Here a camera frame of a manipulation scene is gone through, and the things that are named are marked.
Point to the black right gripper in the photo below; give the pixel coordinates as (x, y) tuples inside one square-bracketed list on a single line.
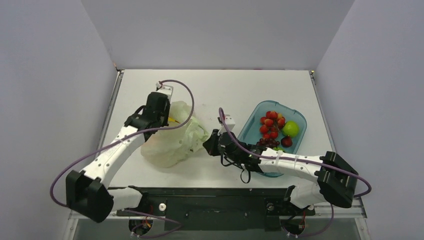
[(212, 143)]

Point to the teal plastic tray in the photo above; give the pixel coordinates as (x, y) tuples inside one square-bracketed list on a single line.
[(253, 131)]

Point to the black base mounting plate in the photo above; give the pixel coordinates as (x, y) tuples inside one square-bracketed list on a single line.
[(219, 209)]

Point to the dark red fake fruit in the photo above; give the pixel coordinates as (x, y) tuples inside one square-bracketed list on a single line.
[(286, 142)]

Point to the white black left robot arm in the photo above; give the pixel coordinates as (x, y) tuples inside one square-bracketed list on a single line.
[(87, 190)]

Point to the aluminium frame rail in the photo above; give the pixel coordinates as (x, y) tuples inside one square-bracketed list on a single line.
[(320, 210)]

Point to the dark purple fake grapes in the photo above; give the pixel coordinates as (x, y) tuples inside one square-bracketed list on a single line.
[(268, 142)]

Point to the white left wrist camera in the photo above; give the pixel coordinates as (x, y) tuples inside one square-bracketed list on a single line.
[(165, 89)]

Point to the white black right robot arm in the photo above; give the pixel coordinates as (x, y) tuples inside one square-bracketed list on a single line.
[(331, 178)]

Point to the green fake apple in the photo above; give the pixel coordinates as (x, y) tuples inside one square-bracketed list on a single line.
[(290, 129)]

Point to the red fake strawberry bunch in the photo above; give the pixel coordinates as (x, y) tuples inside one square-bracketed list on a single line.
[(271, 124)]

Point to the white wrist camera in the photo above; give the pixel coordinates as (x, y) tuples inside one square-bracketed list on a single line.
[(165, 89), (227, 124)]

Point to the light green plastic bag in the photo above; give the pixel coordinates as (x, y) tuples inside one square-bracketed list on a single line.
[(166, 148)]

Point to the yellow fake banana bunch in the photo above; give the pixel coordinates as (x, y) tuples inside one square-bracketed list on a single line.
[(172, 120)]

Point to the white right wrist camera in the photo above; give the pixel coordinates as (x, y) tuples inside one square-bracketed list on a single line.
[(227, 124)]

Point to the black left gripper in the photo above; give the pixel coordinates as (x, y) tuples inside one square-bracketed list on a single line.
[(165, 122)]

